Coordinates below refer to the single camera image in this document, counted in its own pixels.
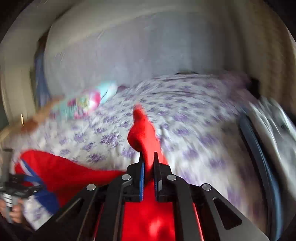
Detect red pants with blue-white stripes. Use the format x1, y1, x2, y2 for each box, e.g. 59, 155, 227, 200
14, 104, 205, 241

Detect person's left hand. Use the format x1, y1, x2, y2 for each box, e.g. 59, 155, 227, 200
0, 199, 23, 224

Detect brown orange pillow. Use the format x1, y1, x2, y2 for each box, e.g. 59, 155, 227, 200
1, 96, 64, 144

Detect blue floral curtain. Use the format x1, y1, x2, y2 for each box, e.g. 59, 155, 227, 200
35, 52, 51, 108

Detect folded colourful turquoise pink quilt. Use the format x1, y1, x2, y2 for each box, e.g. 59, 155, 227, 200
50, 81, 118, 121

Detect purple floral white bedsheet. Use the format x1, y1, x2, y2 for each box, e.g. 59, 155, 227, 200
6, 72, 267, 231

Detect lavender grey headboard cover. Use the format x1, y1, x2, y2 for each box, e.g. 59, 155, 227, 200
44, 12, 229, 95

